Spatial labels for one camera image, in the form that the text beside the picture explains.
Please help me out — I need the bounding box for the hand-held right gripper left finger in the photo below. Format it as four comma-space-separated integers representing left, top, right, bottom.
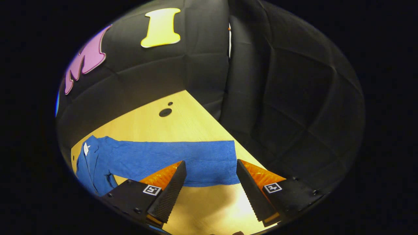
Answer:
100, 160, 187, 229

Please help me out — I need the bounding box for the blue button shirt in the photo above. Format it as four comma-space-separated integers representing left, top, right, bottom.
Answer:
76, 135, 240, 196

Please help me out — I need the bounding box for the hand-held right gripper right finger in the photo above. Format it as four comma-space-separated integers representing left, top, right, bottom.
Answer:
236, 159, 325, 228

